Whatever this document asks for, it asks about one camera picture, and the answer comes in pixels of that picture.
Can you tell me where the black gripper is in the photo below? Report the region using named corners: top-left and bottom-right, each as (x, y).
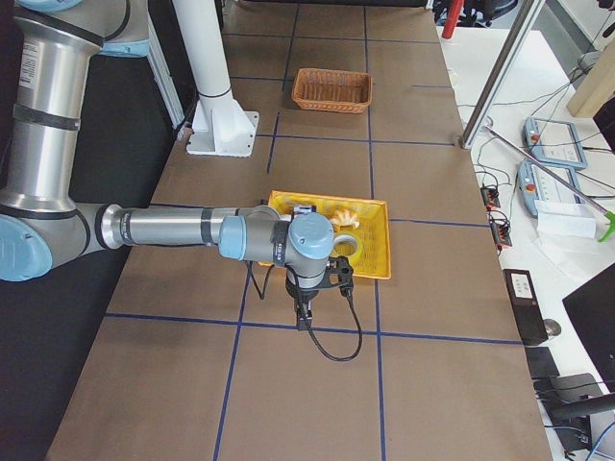
top-left (285, 267), bottom-right (321, 330)

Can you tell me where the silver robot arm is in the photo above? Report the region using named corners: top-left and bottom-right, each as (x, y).
top-left (1, 1), bottom-right (339, 329)

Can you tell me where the yellow plastic basket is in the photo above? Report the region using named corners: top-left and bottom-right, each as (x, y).
top-left (268, 190), bottom-right (391, 279)

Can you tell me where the brown wicker basket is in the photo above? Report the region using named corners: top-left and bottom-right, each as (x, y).
top-left (291, 68), bottom-right (373, 114)

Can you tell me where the toy croissant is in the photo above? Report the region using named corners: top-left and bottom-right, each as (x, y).
top-left (330, 209), bottom-right (360, 229)

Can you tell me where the white mounting pole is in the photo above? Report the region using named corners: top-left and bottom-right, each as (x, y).
top-left (173, 0), bottom-right (259, 158)

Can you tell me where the black power box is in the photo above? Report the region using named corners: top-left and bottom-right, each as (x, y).
top-left (503, 269), bottom-right (548, 346)

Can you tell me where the near teach pendant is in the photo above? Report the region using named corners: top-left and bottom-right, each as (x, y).
top-left (517, 159), bottom-right (583, 218)

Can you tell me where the teach pendant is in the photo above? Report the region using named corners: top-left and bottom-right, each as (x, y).
top-left (517, 159), bottom-right (583, 218)
top-left (523, 117), bottom-right (588, 170)

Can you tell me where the white paper sheet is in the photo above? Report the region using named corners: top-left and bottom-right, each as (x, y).
top-left (534, 201), bottom-right (597, 238)

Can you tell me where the black monitor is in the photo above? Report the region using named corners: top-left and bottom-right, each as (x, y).
top-left (563, 268), bottom-right (614, 390)

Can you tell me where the far teach pendant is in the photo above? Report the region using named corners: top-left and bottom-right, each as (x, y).
top-left (523, 117), bottom-right (588, 170)

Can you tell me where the reacher grabber stick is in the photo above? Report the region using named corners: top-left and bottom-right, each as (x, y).
top-left (483, 125), bottom-right (615, 245)

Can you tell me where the red cylinder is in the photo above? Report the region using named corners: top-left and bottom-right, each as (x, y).
top-left (441, 0), bottom-right (464, 39)

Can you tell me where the black camera cable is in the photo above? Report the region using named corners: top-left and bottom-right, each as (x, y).
top-left (243, 261), bottom-right (363, 362)

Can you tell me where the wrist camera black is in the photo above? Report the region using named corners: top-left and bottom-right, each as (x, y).
top-left (326, 255), bottom-right (354, 297)

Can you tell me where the aluminium frame post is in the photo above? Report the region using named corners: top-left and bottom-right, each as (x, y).
top-left (460, 0), bottom-right (546, 150)

